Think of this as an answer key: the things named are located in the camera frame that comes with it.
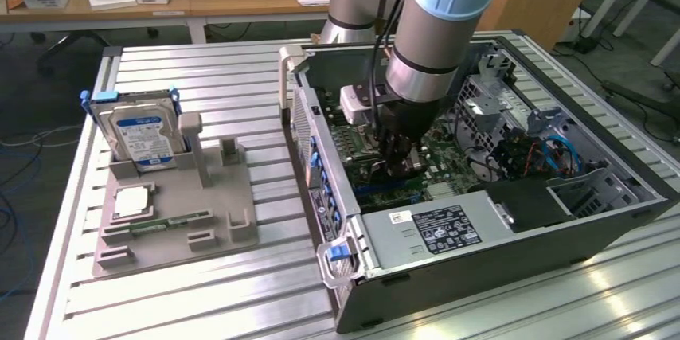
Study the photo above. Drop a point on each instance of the hard disk in blue caddy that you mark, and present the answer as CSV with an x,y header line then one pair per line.
x,y
140,133

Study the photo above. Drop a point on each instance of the green motherboard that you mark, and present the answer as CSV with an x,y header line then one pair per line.
x,y
451,153

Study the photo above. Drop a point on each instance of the white table frame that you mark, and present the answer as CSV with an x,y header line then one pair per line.
x,y
606,1

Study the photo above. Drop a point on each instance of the grey parts rack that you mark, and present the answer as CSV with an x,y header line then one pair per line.
x,y
180,204

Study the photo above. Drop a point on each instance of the blue case release latch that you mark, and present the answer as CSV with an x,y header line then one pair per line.
x,y
338,254

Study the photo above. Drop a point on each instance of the black open PC case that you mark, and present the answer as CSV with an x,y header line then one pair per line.
x,y
478,276

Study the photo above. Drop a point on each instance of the blue expansion card clip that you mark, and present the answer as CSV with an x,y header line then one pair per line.
x,y
316,165
336,218
331,201

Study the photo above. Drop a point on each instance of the silver disk bay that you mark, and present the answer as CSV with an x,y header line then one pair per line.
x,y
590,192

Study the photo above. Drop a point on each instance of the silver drive bracket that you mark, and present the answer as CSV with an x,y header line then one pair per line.
x,y
491,109

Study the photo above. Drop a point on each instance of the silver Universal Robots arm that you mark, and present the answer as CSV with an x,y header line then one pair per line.
x,y
424,37

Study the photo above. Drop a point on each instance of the green RAM stick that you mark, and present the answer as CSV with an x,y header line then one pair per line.
x,y
159,224

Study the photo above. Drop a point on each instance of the grey power supply unit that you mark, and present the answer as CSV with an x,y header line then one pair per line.
x,y
394,244

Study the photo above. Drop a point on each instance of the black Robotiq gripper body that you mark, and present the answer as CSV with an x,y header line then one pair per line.
x,y
410,121

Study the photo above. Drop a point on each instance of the wooden desk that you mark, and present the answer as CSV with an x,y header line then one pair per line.
x,y
70,14
255,1

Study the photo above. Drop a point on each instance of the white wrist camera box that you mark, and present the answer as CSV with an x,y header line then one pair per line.
x,y
354,105

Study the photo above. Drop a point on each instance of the black chair base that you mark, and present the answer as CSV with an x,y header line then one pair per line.
x,y
638,95
70,43

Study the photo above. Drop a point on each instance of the blue expansion slot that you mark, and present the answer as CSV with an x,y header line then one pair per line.
x,y
367,188

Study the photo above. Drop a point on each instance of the silver CPU chip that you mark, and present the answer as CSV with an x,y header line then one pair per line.
x,y
132,200

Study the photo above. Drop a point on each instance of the black power adapter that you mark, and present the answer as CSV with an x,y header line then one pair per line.
x,y
587,45

